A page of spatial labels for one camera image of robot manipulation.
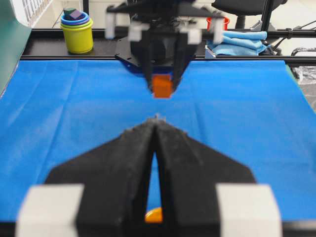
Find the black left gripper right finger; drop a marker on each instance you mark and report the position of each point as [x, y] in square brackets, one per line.
[205, 193]

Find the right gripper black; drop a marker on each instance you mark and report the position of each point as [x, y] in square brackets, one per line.
[159, 30]

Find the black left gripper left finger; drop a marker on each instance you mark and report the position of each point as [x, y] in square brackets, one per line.
[97, 194]

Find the orange cube block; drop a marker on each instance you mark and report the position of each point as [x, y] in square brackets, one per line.
[162, 86]

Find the red cup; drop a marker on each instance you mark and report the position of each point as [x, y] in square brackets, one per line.
[212, 23]

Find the yellow plastic cup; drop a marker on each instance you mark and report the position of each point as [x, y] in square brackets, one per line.
[154, 216]

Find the folded light blue cloth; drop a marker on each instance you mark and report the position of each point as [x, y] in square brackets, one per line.
[239, 44]

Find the black office chair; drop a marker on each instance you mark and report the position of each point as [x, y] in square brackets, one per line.
[240, 8]

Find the stacked coloured cups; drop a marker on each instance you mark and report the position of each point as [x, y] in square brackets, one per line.
[78, 34]

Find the blue table cloth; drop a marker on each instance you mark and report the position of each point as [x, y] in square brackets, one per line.
[252, 111]

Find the purple and green blocks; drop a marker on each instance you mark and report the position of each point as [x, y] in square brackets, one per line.
[72, 14]

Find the black table frame rail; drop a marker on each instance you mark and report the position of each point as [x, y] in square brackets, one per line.
[49, 44]

